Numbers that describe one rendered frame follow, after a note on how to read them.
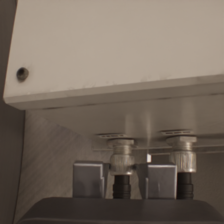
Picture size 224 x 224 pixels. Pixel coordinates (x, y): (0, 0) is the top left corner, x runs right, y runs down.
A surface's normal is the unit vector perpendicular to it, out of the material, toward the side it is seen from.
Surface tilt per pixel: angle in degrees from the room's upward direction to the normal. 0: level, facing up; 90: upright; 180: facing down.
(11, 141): 42
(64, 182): 90
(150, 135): 132
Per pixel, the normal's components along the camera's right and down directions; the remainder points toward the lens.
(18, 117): 0.94, -0.14
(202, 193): -0.34, -0.26
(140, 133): -0.02, 0.96
